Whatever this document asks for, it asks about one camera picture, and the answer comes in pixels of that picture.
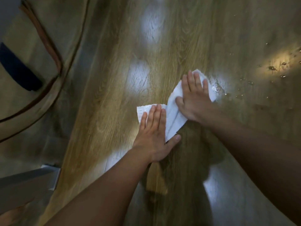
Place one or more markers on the person's left forearm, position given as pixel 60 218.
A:
pixel 101 195

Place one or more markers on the white towel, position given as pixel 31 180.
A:
pixel 174 112

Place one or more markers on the person's left hand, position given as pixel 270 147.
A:
pixel 152 141

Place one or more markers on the person's right hand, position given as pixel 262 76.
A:
pixel 195 101

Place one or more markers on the grey metal furniture leg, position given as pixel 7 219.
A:
pixel 25 188

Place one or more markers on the person's right forearm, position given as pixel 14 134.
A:
pixel 258 157

